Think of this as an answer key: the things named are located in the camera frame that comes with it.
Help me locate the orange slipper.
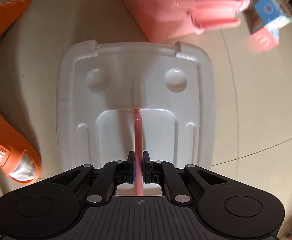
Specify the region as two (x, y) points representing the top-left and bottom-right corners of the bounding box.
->
(0, 0), (33, 53)
(0, 114), (41, 184)

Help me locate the pink plastic storage bin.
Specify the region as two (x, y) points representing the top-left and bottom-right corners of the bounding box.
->
(122, 0), (250, 43)

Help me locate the pink dotted cube box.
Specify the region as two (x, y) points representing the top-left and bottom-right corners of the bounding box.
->
(250, 27), (279, 53)

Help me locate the blue cube box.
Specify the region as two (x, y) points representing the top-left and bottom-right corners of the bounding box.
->
(254, 0), (290, 30)

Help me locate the white lid with pink handle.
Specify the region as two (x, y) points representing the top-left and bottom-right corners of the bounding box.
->
(55, 39), (216, 197)

